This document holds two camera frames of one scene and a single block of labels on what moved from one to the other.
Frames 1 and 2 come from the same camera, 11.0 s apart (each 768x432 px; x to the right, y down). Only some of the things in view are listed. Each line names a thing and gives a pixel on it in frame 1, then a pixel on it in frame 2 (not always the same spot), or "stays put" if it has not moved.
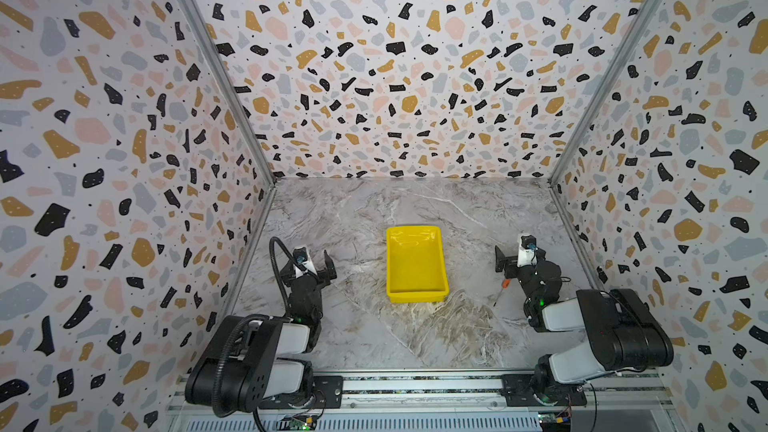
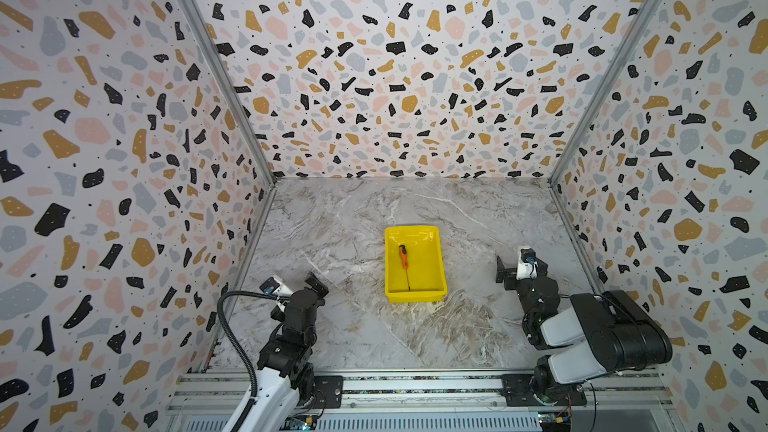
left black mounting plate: [329, 394] stays put
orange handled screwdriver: [505, 285] to [404, 259]
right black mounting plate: [518, 392] stays put
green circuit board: [289, 423] stays put
